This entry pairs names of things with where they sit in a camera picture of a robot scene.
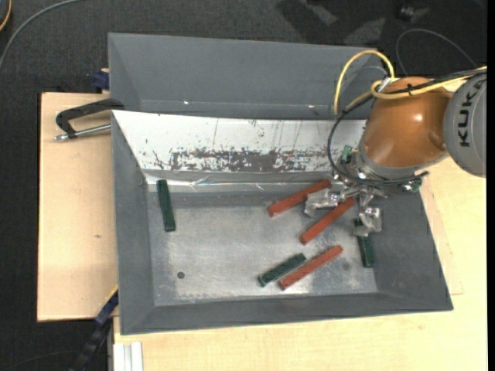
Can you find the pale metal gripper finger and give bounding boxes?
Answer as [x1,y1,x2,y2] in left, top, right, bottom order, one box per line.
[353,206,384,239]
[302,189,342,218]

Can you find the dark green flat block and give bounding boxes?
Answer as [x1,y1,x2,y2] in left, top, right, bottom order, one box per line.
[354,218,377,269]
[156,179,177,233]
[257,252,308,288]

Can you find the red-brown flat block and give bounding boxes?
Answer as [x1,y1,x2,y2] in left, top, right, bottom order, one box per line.
[266,179,333,219]
[278,244,344,291]
[299,196,357,246]

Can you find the grey metal bin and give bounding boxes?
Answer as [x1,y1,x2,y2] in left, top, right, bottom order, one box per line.
[107,32,454,335]

